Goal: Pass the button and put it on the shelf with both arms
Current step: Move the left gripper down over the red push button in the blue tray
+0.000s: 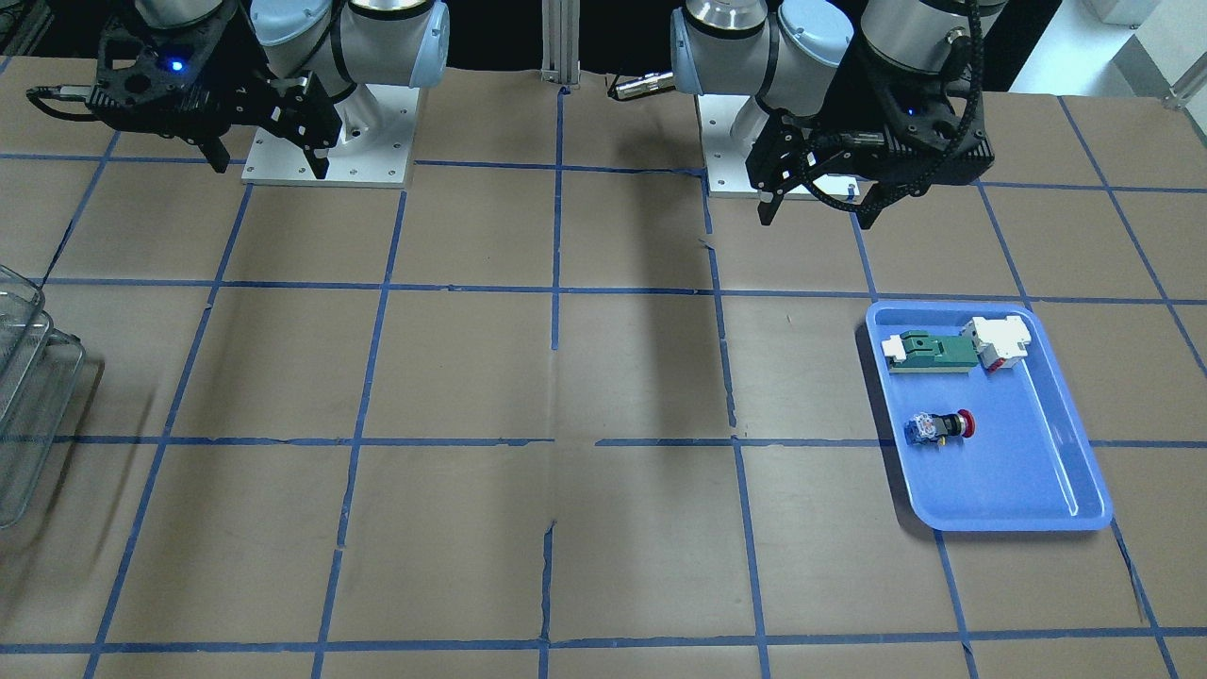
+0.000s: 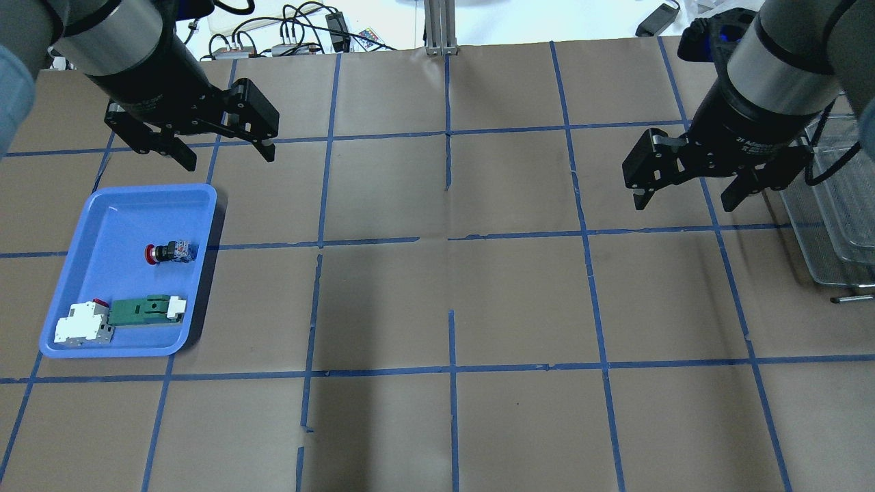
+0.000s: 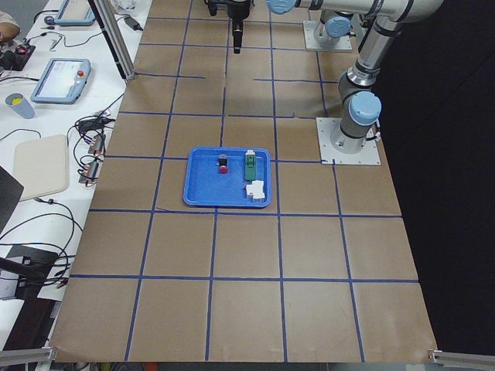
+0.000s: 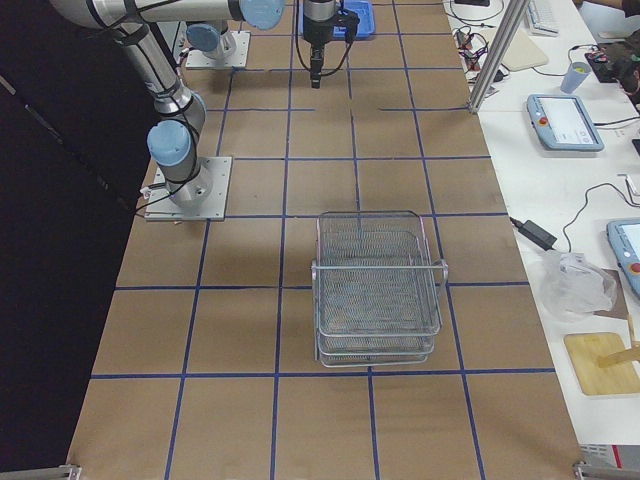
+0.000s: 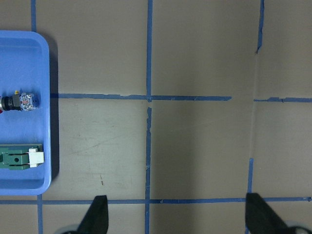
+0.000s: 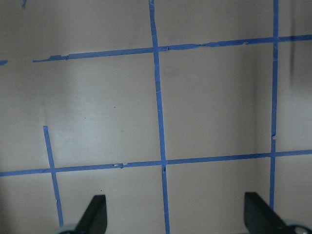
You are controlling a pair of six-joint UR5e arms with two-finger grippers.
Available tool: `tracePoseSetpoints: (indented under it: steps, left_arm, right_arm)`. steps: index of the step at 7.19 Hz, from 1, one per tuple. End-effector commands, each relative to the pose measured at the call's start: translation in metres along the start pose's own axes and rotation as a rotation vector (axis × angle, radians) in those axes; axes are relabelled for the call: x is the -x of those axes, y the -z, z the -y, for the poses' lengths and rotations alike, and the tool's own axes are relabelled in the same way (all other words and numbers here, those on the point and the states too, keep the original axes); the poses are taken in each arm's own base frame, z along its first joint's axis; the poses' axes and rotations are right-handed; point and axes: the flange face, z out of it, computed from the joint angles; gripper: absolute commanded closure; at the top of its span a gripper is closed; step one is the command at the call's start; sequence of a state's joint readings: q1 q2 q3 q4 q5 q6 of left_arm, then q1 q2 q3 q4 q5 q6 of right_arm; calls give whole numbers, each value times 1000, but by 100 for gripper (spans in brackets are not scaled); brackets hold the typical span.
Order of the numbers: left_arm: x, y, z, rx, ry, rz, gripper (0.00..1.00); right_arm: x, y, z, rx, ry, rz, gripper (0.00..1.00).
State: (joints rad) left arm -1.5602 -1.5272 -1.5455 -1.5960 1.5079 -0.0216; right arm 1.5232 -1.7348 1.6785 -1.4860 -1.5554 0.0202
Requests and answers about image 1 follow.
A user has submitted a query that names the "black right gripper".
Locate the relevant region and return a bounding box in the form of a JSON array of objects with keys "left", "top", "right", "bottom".
[{"left": 87, "top": 13, "right": 343, "bottom": 180}]

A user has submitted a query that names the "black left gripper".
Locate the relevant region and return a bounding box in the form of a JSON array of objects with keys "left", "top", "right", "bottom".
[{"left": 745, "top": 47, "right": 996, "bottom": 229}]

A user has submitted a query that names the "red emergency push button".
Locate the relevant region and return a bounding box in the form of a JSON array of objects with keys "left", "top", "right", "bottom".
[{"left": 905, "top": 409, "right": 976, "bottom": 446}]

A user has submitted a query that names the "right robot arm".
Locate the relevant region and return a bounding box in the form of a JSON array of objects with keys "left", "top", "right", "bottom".
[{"left": 72, "top": 1, "right": 450, "bottom": 189}]

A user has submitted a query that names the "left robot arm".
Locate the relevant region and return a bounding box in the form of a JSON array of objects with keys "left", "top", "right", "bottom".
[{"left": 608, "top": 1, "right": 1004, "bottom": 229}]

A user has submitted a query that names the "green terminal block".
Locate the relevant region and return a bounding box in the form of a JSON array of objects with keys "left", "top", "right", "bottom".
[{"left": 881, "top": 328, "right": 980, "bottom": 373}]

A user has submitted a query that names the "white circuit breaker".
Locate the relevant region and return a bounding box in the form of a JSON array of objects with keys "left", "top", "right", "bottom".
[{"left": 960, "top": 315, "right": 1032, "bottom": 373}]

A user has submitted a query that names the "blue plastic tray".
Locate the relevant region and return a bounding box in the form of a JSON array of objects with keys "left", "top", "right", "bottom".
[{"left": 864, "top": 300, "right": 1114, "bottom": 532}]

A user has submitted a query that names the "black braided cable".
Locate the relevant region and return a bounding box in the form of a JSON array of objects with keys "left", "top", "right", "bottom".
[{"left": 797, "top": 0, "right": 986, "bottom": 213}]

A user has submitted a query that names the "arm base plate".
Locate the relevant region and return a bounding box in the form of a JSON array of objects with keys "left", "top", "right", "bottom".
[
  {"left": 241, "top": 83, "right": 426, "bottom": 191},
  {"left": 695, "top": 95, "right": 768, "bottom": 199}
]

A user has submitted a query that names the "aluminium frame post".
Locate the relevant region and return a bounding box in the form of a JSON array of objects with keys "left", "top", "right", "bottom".
[{"left": 540, "top": 0, "right": 581, "bottom": 90}]

